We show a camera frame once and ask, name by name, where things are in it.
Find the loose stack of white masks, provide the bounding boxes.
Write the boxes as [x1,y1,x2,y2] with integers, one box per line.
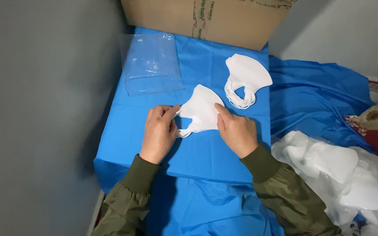
[224,53,273,109]

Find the stack of white masks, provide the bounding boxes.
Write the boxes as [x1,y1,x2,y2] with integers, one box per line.
[175,84,226,138]
[224,53,273,109]

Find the person's right hand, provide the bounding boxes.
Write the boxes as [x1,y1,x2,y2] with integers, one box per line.
[214,102,259,159]

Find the person's left hand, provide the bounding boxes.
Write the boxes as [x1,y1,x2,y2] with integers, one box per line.
[139,104,181,165]

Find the clear bag of white masks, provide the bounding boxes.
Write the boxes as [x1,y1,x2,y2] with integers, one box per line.
[271,130,378,230]

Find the stack of clear plastic bags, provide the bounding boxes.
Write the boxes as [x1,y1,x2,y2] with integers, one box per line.
[122,33,186,97]

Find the blue plastic sheet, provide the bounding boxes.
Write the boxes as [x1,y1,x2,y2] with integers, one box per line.
[93,26,375,236]

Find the brown cardboard box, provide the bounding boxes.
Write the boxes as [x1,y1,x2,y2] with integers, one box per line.
[120,0,298,52]

